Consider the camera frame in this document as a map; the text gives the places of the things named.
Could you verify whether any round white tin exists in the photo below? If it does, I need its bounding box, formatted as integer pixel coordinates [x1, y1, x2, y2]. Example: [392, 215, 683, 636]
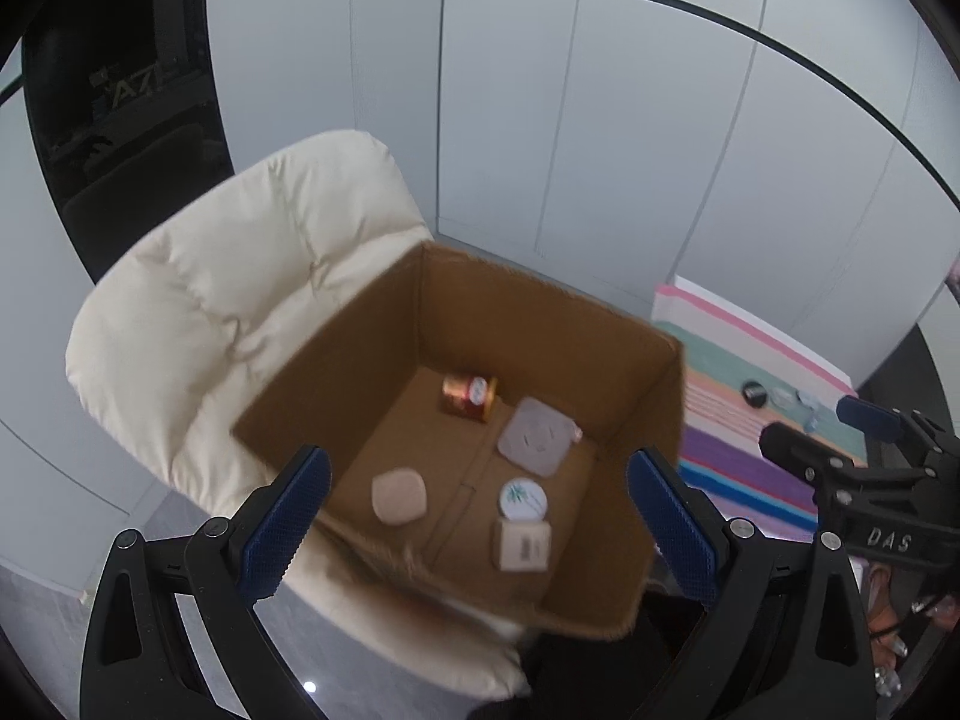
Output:
[499, 477, 548, 521]

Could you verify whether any cream padded chair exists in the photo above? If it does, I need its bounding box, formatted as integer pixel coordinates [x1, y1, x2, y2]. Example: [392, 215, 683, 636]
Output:
[64, 129, 530, 698]

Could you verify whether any pink and gold can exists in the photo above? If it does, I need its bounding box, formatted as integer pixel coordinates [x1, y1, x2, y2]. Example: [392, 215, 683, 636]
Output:
[439, 373, 500, 425]

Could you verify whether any person's right hand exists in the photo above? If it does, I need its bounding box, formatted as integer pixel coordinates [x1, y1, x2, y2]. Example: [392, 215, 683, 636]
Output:
[861, 562, 960, 695]

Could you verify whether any brown cardboard box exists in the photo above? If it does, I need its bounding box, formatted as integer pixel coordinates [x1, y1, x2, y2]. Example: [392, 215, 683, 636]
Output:
[232, 240, 688, 643]

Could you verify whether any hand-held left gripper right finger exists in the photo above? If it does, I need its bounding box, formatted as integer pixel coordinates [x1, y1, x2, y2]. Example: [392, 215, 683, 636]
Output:
[626, 448, 878, 720]

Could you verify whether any beige square box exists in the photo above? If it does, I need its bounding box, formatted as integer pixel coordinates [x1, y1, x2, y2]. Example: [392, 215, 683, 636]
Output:
[491, 517, 554, 572]

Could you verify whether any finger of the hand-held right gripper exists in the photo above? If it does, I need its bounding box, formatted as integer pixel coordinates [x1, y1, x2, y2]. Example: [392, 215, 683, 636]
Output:
[758, 421, 940, 535]
[835, 394, 960, 467]

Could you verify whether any translucent white plastic case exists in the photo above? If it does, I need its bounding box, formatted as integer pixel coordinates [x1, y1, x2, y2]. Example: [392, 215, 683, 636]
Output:
[496, 395, 584, 478]

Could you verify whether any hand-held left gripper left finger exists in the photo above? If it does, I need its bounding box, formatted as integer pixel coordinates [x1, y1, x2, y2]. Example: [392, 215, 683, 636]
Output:
[79, 444, 335, 720]

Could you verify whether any striped pastel cloth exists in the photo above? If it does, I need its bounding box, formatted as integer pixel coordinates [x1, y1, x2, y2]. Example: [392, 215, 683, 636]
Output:
[651, 283, 871, 541]

